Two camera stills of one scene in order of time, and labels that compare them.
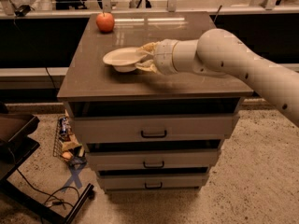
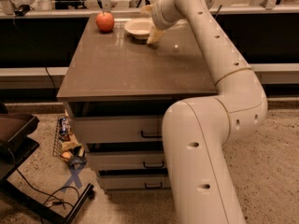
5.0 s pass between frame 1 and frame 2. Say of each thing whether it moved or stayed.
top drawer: stayed
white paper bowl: moved
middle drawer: stayed
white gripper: moved
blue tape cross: stayed
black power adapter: stayed
